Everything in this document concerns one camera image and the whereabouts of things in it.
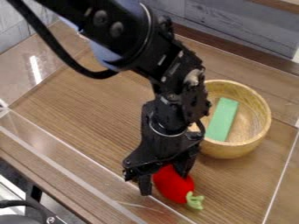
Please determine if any clear acrylic front wall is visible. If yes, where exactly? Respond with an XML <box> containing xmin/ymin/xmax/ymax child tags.
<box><xmin>0</xmin><ymin>101</ymin><xmax>196</xmax><ymax>224</ymax></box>

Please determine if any wooden bowl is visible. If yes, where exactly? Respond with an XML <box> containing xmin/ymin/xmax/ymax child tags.
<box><xmin>200</xmin><ymin>80</ymin><xmax>272</xmax><ymax>159</ymax></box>

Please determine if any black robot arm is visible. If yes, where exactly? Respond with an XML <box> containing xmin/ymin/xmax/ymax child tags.
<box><xmin>35</xmin><ymin>0</ymin><xmax>211</xmax><ymax>196</ymax></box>

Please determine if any black cable under table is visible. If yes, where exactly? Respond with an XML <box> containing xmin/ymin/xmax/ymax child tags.
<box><xmin>0</xmin><ymin>199</ymin><xmax>48</xmax><ymax>224</ymax></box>

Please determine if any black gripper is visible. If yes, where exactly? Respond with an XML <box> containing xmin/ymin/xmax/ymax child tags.
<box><xmin>123</xmin><ymin>101</ymin><xmax>206</xmax><ymax>196</ymax></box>

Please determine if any red plush tomato green stem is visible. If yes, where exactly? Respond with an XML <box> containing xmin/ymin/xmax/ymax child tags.
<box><xmin>153</xmin><ymin>164</ymin><xmax>204</xmax><ymax>210</ymax></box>

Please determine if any black table leg frame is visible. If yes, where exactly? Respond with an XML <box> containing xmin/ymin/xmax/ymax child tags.
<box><xmin>24</xmin><ymin>183</ymin><xmax>67</xmax><ymax>224</ymax></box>

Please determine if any green rectangular block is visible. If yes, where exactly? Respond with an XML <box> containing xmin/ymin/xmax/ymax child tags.
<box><xmin>206</xmin><ymin>97</ymin><xmax>239</xmax><ymax>142</ymax></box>

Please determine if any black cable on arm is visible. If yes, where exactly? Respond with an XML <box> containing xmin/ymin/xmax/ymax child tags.
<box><xmin>4</xmin><ymin>0</ymin><xmax>208</xmax><ymax>141</ymax></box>

